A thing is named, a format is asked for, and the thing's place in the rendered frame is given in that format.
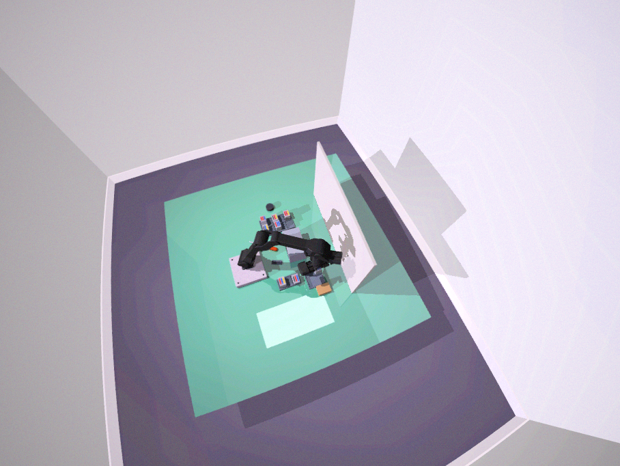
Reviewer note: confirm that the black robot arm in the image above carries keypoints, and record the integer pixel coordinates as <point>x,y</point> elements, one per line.
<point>318,248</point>

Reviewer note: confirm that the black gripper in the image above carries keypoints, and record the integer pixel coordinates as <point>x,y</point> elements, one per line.
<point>308,267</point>

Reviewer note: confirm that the brown rectangular box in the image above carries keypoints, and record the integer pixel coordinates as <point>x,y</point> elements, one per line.
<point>323,288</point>

